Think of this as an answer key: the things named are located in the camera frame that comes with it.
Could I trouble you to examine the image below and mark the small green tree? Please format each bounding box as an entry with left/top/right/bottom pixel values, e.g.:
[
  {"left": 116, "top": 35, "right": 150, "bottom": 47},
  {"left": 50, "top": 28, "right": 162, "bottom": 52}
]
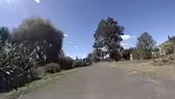
[
  {"left": 134, "top": 30, "right": 160, "bottom": 62},
  {"left": 0, "top": 24, "right": 14, "bottom": 45}
]

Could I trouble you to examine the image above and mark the dry grass verge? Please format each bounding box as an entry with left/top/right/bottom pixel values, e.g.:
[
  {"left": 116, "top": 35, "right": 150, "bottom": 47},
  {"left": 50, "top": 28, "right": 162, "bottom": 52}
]
[{"left": 106, "top": 51, "right": 175, "bottom": 96}]

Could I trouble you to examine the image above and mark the row of tall leafy plants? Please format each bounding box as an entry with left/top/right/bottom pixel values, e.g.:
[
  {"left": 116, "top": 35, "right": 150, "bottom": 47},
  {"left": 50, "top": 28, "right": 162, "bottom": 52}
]
[{"left": 0, "top": 26, "right": 49, "bottom": 94}]

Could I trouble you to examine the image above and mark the broad dark round tree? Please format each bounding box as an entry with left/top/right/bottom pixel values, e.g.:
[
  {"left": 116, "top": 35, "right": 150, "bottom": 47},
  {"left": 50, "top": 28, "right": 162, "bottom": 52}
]
[{"left": 7, "top": 12, "right": 69, "bottom": 72}]

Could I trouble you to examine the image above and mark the grey asphalt road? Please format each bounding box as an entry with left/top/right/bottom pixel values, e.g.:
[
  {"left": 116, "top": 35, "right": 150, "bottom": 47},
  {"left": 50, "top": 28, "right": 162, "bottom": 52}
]
[{"left": 0, "top": 50, "right": 175, "bottom": 99}]

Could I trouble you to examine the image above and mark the tall dark tree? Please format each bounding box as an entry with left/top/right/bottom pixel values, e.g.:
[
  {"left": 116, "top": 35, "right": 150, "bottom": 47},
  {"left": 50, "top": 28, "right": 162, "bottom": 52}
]
[{"left": 88, "top": 14, "right": 130, "bottom": 64}]

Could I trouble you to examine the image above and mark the row of low bushes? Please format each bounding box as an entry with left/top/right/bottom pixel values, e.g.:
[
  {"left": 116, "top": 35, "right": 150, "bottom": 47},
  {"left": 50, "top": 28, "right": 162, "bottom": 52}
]
[{"left": 41, "top": 53, "right": 94, "bottom": 76}]

